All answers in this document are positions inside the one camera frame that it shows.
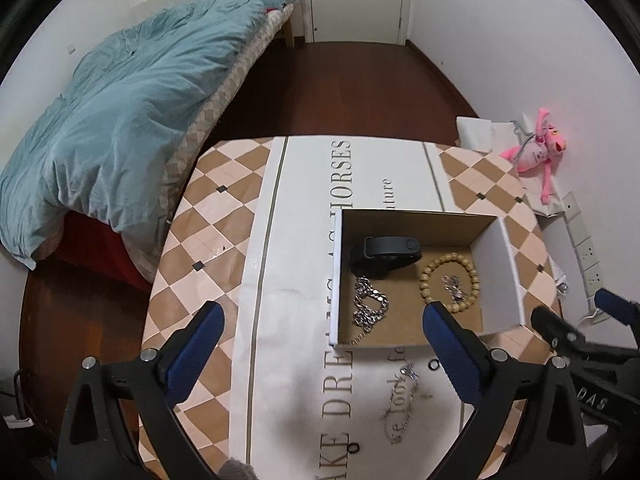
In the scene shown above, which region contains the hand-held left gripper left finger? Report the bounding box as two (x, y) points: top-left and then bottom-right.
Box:
(57, 301), (226, 480)

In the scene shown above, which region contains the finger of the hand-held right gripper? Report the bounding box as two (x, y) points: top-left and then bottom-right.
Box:
(594, 287), (640, 350)
(530, 305), (640, 362)

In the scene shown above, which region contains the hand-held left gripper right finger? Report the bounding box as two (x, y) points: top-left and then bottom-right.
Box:
(421, 301), (591, 480)

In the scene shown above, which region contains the thin silver pendant necklace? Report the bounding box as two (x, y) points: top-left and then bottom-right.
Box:
(379, 361), (431, 444)

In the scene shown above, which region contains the white cardboard box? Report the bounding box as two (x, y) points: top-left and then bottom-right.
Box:
(325, 208), (528, 353)

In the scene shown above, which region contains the white power strip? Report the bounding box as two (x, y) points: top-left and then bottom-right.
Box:
(562, 190), (609, 302)

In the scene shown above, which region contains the black wristband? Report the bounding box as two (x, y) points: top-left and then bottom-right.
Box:
(348, 236), (422, 279)

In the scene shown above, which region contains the grey fuzzy cloth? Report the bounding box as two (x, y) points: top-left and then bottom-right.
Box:
(217, 456), (262, 480)

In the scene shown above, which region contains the white printed paper sheet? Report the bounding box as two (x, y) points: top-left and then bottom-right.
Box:
(227, 135), (482, 480)

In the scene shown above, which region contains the pink plush toy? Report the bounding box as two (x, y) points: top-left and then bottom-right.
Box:
(500, 107), (569, 206)

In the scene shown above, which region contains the white cloth bag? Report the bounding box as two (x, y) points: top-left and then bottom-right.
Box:
(455, 115), (542, 154)

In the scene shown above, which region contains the light blue duvet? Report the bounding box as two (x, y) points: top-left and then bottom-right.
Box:
(0, 0), (297, 271)

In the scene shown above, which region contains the white door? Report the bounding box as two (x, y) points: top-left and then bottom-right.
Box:
(305, 0), (409, 46)

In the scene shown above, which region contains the small silver charm bracelet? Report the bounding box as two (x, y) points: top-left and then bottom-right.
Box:
(442, 274), (464, 304)

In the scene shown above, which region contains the wooden bead bracelet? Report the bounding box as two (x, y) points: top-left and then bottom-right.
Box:
(419, 252), (479, 315)

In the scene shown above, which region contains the thick silver chain bracelet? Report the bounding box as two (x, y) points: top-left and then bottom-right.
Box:
(351, 275), (391, 334)

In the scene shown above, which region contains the black cable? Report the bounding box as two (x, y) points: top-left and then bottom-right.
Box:
(0, 367), (37, 431)

